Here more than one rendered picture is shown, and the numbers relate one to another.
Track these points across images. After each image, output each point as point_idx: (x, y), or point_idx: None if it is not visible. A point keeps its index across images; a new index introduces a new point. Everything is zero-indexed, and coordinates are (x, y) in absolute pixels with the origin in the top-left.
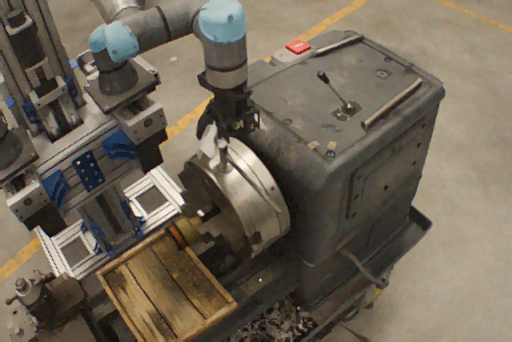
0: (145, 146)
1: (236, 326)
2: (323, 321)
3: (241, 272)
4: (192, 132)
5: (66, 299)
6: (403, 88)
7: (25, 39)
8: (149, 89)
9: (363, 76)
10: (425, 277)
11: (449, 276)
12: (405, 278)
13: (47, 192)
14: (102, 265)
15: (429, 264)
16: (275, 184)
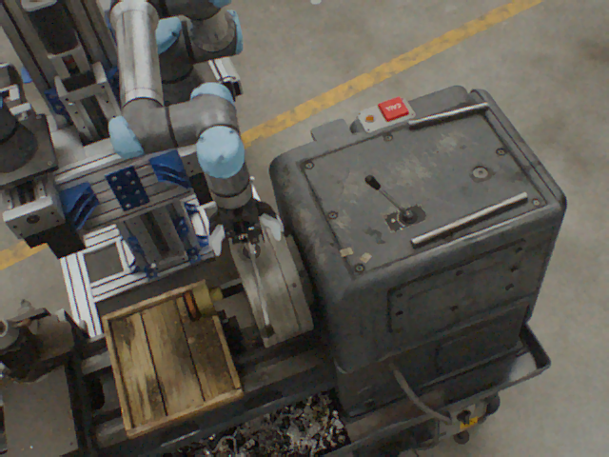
0: (203, 177)
1: (246, 415)
2: (354, 441)
3: (265, 354)
4: (310, 129)
5: (50, 347)
6: (496, 201)
7: (47, 20)
8: None
9: (452, 172)
10: (561, 430)
11: (602, 445)
12: (528, 419)
13: (64, 208)
14: (135, 288)
15: (575, 413)
16: (299, 281)
